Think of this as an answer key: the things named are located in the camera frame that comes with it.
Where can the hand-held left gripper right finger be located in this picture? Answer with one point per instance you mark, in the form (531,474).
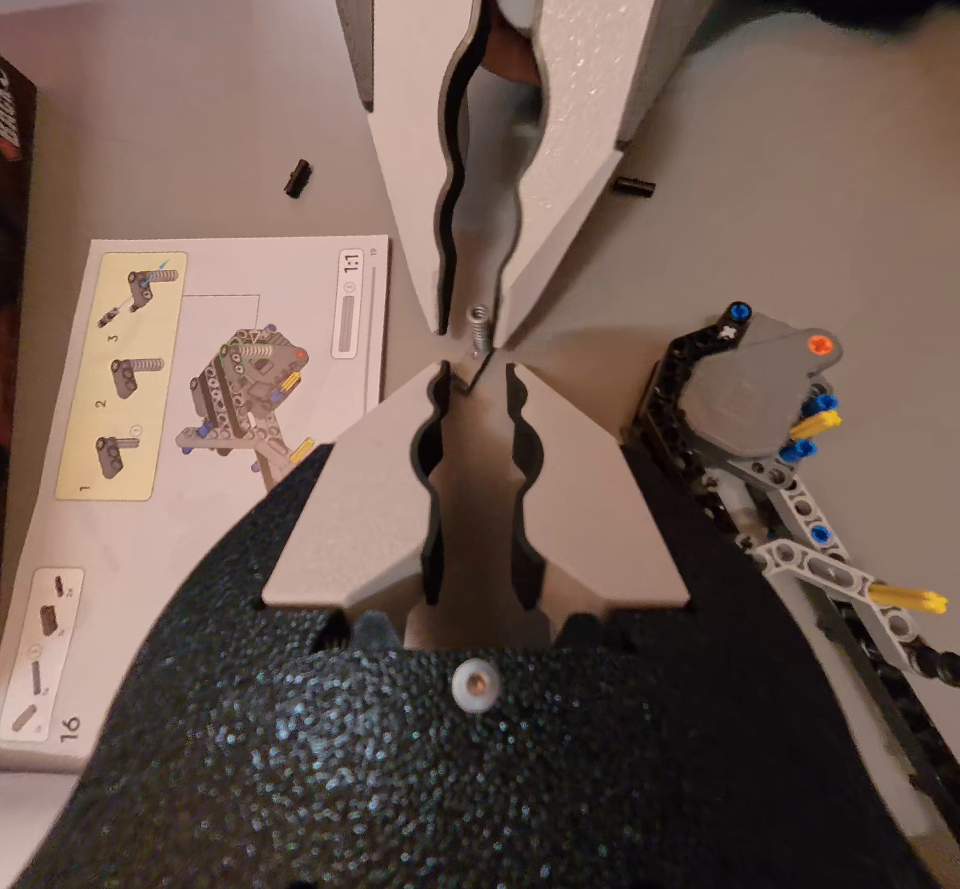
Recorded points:
(600,521)

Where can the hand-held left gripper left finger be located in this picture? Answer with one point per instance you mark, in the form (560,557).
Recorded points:
(352,514)

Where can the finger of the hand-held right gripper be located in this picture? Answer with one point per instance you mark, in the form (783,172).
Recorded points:
(615,41)
(412,79)

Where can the small black pin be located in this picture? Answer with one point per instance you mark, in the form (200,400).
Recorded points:
(634,187)
(298,178)

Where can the small metal spring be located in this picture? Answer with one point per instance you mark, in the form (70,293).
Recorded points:
(480,330)

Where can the grey desk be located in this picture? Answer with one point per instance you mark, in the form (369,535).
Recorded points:
(187,79)

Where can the instruction booklet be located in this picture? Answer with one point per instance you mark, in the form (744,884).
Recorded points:
(225,529)

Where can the grey brick-built vehicle model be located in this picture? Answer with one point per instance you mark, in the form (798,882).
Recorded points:
(720,394)

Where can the black toy box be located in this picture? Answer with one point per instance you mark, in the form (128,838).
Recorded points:
(11,229)

